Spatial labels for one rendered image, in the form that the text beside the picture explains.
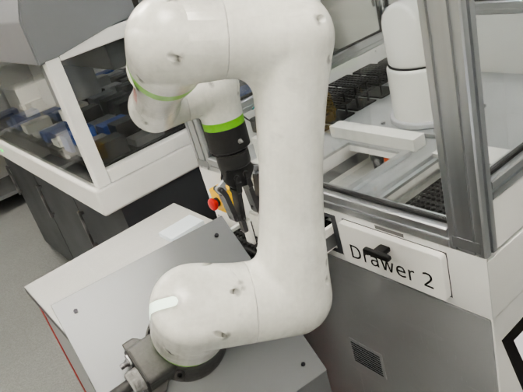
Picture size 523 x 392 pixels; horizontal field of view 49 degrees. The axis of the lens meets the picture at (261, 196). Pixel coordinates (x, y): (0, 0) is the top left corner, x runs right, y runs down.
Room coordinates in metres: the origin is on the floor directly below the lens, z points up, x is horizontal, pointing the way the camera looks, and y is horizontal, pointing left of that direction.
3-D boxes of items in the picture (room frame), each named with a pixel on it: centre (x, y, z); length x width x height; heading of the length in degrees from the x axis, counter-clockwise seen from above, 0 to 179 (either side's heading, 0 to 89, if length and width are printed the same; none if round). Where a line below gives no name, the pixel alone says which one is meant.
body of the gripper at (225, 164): (1.20, 0.04, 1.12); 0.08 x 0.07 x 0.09; 122
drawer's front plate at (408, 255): (1.06, -0.24, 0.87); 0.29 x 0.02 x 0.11; 32
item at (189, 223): (1.70, 0.28, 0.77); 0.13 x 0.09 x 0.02; 122
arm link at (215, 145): (1.21, 0.04, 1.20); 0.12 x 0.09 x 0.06; 32
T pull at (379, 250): (1.05, -0.21, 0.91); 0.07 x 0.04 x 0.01; 32
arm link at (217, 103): (1.20, 0.04, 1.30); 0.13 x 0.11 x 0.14; 104
